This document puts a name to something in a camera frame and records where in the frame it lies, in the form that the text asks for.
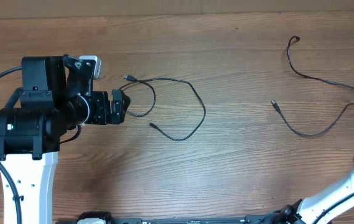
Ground thick black USB cable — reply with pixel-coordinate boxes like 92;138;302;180
119;74;207;142

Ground thin black cable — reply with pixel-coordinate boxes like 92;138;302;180
271;100;354;140
286;35;354;108

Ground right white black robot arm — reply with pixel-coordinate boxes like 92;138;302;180
273;168;354;224

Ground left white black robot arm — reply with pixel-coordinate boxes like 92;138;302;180
0;55;130;223

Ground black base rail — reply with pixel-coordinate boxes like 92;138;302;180
55;211;333;224

